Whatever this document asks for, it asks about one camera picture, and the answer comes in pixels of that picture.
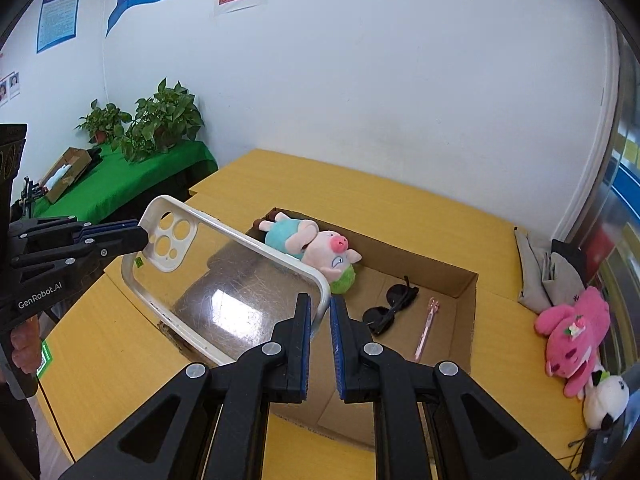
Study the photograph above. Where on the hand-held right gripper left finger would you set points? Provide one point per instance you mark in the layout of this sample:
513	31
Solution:
302	345

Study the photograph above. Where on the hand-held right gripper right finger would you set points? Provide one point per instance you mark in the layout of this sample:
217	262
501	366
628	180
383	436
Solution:
337	350

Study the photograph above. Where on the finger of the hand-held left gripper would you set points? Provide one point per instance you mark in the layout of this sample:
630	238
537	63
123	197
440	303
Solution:
110	226
120	245

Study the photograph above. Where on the large brown cardboard box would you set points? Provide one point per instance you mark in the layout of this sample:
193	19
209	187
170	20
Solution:
380	270

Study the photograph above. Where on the clear phone case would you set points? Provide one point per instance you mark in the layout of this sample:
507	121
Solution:
225	285

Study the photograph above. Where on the person's left hand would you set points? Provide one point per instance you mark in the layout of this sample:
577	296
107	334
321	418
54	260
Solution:
25	345

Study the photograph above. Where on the green tablecloth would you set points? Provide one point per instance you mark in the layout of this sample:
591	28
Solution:
125	180

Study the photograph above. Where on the green sticker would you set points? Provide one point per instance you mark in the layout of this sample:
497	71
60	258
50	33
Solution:
44	360

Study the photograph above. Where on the small flat cardboard box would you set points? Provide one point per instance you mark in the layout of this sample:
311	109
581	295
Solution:
62	175

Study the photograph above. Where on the black item on tablecloth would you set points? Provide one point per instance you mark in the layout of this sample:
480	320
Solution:
95	154

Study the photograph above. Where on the black sunglasses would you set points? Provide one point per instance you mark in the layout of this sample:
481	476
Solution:
395	295

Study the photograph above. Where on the black stand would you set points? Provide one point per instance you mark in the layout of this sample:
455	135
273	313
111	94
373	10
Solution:
31	195

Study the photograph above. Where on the pink pen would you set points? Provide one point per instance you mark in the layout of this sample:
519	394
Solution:
428	330

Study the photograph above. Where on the pig plush toy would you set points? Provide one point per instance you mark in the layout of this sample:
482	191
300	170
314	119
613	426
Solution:
327	250

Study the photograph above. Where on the small potted plant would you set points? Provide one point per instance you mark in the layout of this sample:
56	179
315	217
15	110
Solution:
100	120

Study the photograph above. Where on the dark patterned object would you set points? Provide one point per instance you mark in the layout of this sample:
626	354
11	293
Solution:
12	160

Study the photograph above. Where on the large potted plant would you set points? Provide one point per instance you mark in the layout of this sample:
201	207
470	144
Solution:
160	115

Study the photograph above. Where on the pink plush toy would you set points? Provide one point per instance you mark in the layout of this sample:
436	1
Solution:
575	340

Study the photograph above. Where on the grey and black cloth pouch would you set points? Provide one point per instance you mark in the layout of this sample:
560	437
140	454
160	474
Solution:
565	275

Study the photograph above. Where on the white plush toy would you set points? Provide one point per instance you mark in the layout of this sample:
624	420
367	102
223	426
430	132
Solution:
605	400

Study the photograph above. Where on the striped glass partition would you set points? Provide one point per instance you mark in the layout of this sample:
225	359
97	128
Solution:
625	160

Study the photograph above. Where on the wall photo sheets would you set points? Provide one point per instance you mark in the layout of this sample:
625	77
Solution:
10	85

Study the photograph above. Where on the blue wall poster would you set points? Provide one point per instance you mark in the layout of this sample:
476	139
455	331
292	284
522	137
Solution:
59	17

